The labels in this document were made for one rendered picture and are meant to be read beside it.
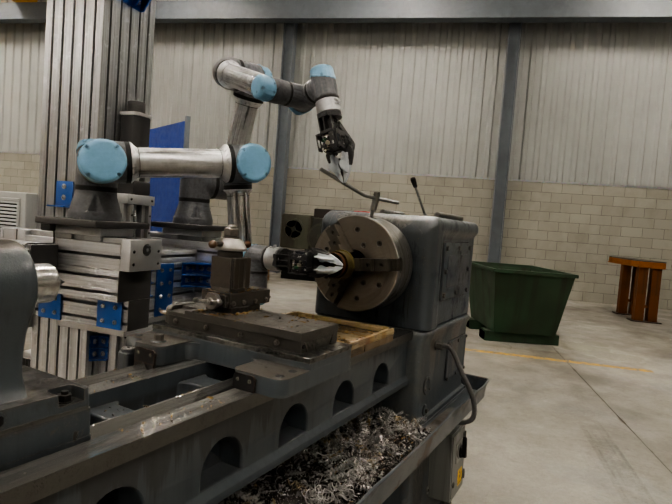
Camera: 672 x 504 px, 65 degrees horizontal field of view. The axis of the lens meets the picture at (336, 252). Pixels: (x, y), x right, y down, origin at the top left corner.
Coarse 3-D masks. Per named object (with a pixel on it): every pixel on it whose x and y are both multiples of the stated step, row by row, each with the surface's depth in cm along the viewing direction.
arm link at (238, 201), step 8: (224, 184) 174; (232, 184) 172; (240, 184) 173; (248, 184) 175; (232, 192) 173; (240, 192) 174; (248, 192) 176; (232, 200) 174; (240, 200) 174; (248, 200) 176; (232, 208) 174; (240, 208) 174; (248, 208) 177; (232, 216) 175; (240, 216) 175; (248, 216) 177; (240, 224) 175; (248, 224) 177; (240, 232) 175; (248, 232) 177; (248, 240) 177
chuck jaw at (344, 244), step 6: (336, 222) 174; (330, 228) 170; (336, 228) 169; (330, 234) 170; (336, 234) 169; (342, 234) 171; (330, 240) 168; (336, 240) 167; (342, 240) 168; (330, 246) 168; (336, 246) 165; (342, 246) 166; (348, 246) 170; (330, 252) 166; (354, 252) 173
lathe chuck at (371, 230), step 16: (352, 224) 171; (368, 224) 168; (384, 224) 169; (320, 240) 177; (352, 240) 171; (368, 240) 168; (384, 240) 165; (400, 240) 169; (368, 256) 168; (384, 256) 165; (400, 256) 165; (368, 272) 168; (384, 272) 165; (400, 272) 166; (320, 288) 177; (352, 288) 171; (368, 288) 168; (384, 288) 165; (400, 288) 170; (352, 304) 171; (368, 304) 168; (384, 304) 172
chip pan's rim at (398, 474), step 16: (464, 384) 229; (480, 384) 226; (480, 400) 218; (432, 416) 186; (448, 416) 174; (464, 416) 196; (432, 432) 159; (448, 432) 179; (416, 448) 147; (432, 448) 164; (400, 464) 136; (416, 464) 152; (384, 480) 127; (400, 480) 141; (368, 496) 119; (384, 496) 132
